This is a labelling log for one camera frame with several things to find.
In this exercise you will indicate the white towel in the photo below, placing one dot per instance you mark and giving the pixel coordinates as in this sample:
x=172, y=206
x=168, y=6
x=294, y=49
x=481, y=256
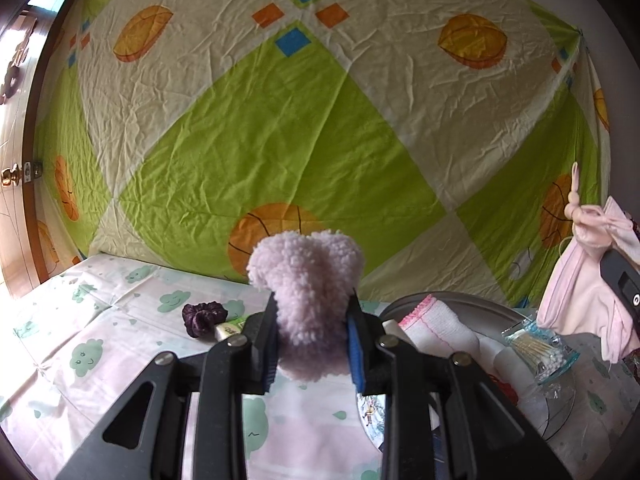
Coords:
x=505, y=360

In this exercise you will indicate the wooden door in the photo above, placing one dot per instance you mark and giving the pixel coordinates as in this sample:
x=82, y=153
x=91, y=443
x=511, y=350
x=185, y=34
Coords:
x=15, y=240

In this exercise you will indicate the cotton swab packet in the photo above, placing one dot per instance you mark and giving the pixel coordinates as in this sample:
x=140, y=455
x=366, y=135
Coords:
x=540, y=355

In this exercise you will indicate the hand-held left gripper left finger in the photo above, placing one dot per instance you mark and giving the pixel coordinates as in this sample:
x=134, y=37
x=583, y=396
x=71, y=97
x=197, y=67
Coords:
x=267, y=355

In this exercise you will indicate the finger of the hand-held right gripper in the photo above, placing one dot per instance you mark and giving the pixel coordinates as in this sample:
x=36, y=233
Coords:
x=622, y=280

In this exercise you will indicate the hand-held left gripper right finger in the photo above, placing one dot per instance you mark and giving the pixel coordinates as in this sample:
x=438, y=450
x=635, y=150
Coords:
x=356, y=355

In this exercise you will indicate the pale pink satin cloth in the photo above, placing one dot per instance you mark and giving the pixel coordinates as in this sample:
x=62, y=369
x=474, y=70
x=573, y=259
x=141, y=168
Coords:
x=575, y=290

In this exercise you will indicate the fluffy plush cloth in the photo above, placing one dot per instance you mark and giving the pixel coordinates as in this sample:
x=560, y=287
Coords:
x=305, y=300

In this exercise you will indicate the purple scrunchie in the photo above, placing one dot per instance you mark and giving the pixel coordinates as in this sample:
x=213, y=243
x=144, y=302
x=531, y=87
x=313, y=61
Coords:
x=202, y=317

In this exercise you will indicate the green tissue packet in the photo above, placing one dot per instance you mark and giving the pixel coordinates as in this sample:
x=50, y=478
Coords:
x=230, y=329

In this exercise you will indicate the round blue printed tin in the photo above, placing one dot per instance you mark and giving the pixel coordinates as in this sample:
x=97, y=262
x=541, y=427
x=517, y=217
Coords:
x=490, y=307

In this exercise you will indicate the white cloth with pink edge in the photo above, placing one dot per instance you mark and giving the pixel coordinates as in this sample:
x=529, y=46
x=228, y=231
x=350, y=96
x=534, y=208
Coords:
x=440, y=325

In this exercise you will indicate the green and cream printed sheet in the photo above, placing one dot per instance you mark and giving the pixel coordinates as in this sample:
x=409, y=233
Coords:
x=300, y=135

